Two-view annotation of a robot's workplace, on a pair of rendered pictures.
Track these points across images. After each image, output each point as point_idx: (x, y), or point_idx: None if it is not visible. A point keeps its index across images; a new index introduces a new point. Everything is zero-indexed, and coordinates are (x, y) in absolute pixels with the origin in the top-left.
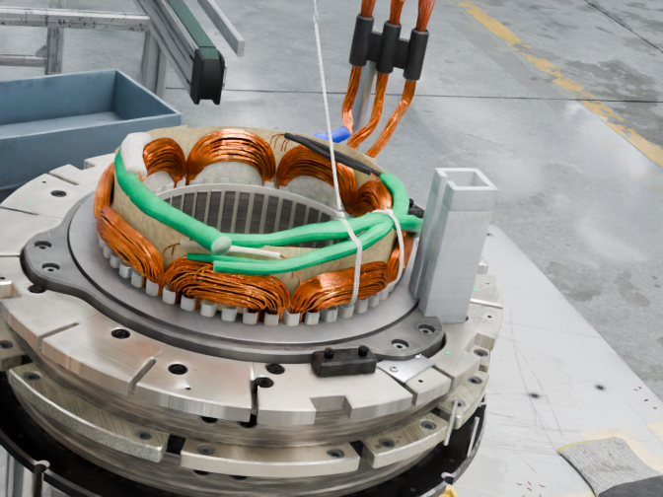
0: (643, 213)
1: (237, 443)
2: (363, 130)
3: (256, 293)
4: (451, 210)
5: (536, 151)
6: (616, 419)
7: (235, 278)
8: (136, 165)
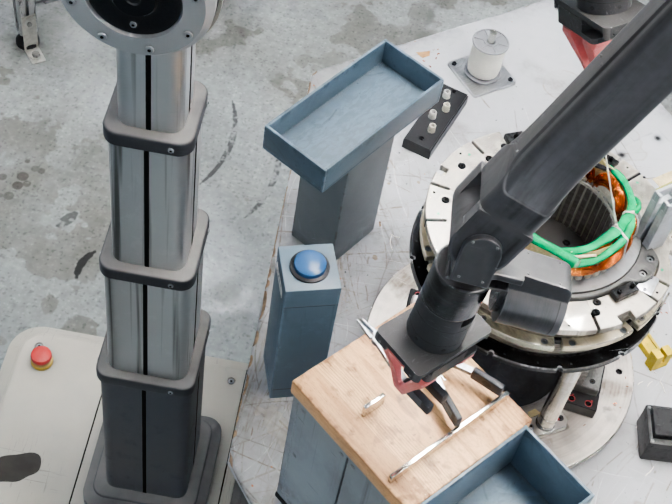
0: None
1: (583, 335)
2: None
3: (585, 271)
4: (666, 213)
5: None
6: (671, 162)
7: (577, 268)
8: None
